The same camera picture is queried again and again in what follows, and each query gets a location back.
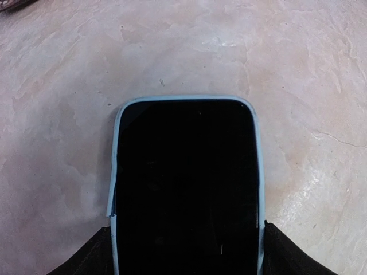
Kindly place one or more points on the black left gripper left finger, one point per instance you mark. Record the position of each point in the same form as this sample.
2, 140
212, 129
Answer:
93, 258

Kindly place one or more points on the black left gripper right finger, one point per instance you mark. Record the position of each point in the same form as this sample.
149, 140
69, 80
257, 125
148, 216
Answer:
284, 257

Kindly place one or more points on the light blue bottom phone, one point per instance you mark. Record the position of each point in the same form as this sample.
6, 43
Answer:
187, 187

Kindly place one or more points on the red round coaster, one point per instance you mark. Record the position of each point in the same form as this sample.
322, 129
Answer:
12, 5

